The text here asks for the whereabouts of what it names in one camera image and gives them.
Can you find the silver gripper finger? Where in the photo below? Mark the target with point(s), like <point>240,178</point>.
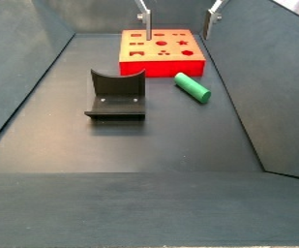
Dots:
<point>144,16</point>
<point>212,16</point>

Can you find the green cylinder peg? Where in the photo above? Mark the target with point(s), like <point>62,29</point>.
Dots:
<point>199,92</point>

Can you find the red shape sorter box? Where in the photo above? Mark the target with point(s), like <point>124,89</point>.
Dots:
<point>168,54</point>

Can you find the black curved holder stand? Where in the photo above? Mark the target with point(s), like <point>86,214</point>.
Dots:
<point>119,95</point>

